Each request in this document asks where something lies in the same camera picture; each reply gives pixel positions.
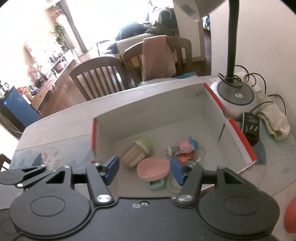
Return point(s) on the printed table mat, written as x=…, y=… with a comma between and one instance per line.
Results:
x=75, y=152

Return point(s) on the pink pig figurine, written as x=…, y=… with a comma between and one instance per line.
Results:
x=184, y=147

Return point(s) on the blue black cabinet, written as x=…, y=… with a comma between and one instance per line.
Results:
x=16, y=109

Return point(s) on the green correction tape dispenser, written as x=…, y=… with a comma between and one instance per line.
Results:
x=172, y=184

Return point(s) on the right wooden dining chair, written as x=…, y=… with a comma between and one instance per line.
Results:
x=180, y=47

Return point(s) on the wooden dining chair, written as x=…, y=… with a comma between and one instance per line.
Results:
x=99, y=77
x=180, y=47

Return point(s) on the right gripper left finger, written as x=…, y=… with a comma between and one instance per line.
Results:
x=99, y=176

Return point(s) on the pink cloth on chair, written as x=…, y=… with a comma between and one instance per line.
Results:
x=157, y=58

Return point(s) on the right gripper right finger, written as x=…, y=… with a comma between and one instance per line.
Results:
x=189, y=178

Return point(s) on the white green cloth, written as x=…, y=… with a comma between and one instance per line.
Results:
x=275, y=120

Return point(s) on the red cardboard box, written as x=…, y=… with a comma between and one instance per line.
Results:
x=167, y=118

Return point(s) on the pink heart dish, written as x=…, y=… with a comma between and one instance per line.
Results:
x=152, y=169

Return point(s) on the orange red keychain charm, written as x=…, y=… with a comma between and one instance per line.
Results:
x=186, y=158

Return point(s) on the wooden tv console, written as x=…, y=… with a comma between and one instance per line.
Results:
x=56, y=71

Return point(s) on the left wooden dining chair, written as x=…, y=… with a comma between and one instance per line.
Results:
x=99, y=77

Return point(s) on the sofa with clothes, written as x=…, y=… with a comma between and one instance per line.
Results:
x=164, y=22

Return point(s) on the black power adapter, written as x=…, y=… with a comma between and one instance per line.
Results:
x=250, y=126

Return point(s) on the white desk lamp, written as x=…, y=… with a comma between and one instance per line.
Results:
x=236, y=96

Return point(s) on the green lid toothpick jar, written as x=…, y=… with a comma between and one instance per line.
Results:
x=140, y=148

